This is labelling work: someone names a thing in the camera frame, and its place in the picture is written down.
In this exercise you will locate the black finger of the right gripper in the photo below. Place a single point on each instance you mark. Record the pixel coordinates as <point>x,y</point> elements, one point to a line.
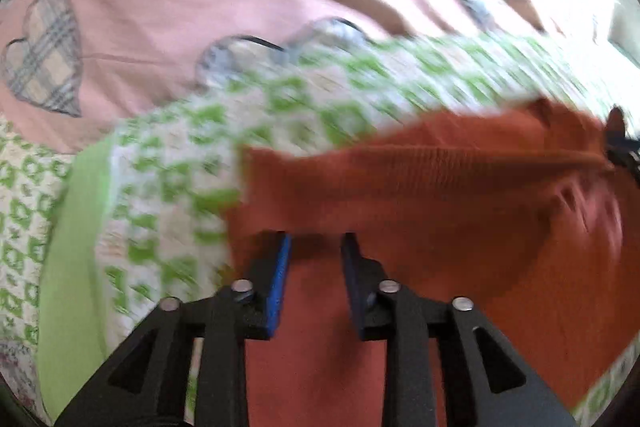
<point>621,150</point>

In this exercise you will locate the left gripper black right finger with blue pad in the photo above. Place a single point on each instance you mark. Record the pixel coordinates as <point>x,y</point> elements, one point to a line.
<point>446,364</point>

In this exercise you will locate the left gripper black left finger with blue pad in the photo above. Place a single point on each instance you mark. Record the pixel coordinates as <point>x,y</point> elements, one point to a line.
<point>184,363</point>

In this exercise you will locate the orange knit patterned sweater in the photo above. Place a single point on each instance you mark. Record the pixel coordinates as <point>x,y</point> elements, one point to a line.
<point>519,210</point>

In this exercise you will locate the green white checkered quilt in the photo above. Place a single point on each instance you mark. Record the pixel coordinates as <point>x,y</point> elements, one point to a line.
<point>104,234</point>

